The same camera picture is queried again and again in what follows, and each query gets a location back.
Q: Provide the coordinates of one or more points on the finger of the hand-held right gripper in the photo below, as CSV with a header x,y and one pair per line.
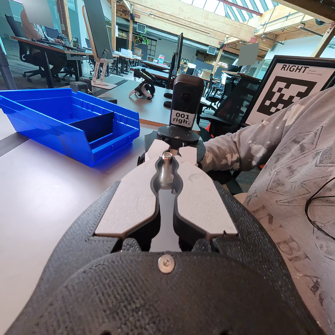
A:
x,y
188,155
156,151

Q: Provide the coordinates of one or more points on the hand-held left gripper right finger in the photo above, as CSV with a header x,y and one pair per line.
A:
x,y
207,209

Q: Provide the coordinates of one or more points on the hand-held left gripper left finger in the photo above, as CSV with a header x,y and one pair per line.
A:
x,y
128,209

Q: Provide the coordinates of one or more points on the silver hex bolt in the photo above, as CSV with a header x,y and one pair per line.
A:
x,y
166,175

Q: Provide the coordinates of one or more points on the blue plastic bin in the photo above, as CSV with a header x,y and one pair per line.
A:
x,y
57,120

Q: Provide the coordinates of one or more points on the person's right forearm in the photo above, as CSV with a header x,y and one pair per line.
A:
x,y
246,152

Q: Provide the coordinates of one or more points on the black computer monitor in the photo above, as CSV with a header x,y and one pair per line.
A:
x,y
178,55

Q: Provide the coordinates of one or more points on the black and white device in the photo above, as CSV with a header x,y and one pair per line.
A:
x,y
142,84

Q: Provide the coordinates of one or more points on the black mesh office chair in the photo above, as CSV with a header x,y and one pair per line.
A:
x,y
233,107

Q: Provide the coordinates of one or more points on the black flat device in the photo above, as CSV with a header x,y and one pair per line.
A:
x,y
107,99

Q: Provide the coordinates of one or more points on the wooden board stand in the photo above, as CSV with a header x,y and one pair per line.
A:
x,y
102,73

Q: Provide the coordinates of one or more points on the small black box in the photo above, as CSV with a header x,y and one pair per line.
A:
x,y
78,87

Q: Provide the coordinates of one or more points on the framed marker sign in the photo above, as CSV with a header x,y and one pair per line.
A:
x,y
288,91

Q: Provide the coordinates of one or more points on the wooden desk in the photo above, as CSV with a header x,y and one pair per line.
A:
x,y
57,47

